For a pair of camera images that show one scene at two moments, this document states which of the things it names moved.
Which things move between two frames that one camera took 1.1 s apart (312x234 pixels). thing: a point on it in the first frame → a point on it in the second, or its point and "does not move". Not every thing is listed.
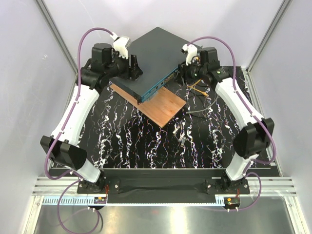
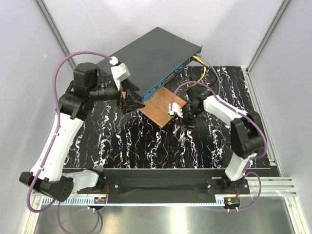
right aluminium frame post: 283,7 does not move
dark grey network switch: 159,56 does not move
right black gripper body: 190,72 → 189,114
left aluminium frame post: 58,34 does not move
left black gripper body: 130,71 → 120,97
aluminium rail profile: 264,186 does not move
